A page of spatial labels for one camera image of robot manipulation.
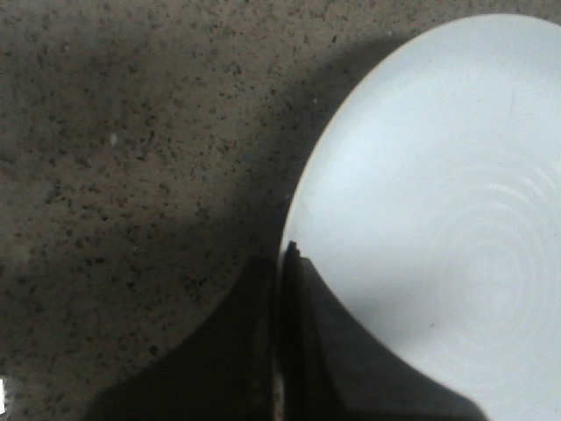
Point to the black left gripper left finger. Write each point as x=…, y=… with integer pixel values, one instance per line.
x=222, y=371

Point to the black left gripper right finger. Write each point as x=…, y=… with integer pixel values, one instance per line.
x=332, y=368

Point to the light blue round plate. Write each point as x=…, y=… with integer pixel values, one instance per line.
x=430, y=206

